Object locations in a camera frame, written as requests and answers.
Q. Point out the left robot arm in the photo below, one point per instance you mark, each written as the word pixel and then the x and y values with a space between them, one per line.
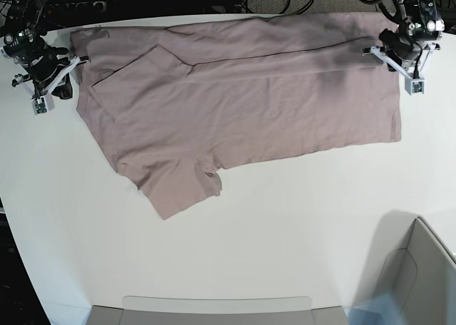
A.
pixel 418 22

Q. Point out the blue translucent object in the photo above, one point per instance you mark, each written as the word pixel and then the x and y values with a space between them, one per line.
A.
pixel 383 309

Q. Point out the mauve T-shirt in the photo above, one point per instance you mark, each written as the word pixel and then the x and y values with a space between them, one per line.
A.
pixel 170 107

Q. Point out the grey bin at right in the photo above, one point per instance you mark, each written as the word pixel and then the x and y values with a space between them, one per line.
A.
pixel 423 276

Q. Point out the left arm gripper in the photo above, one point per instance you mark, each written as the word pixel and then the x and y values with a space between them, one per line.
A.
pixel 398 48

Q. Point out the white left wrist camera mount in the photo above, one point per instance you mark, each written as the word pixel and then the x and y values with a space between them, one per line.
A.
pixel 412 70

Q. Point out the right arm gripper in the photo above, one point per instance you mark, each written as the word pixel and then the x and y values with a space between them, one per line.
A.
pixel 43 67

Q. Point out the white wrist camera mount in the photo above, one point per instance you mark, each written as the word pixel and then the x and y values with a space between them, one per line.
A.
pixel 46 103
pixel 412 70

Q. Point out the grey tray at bottom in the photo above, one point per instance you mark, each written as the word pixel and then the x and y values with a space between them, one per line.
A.
pixel 148 310

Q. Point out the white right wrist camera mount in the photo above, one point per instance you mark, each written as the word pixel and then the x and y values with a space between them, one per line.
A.
pixel 46 103

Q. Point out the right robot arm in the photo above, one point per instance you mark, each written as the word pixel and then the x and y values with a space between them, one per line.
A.
pixel 23 35

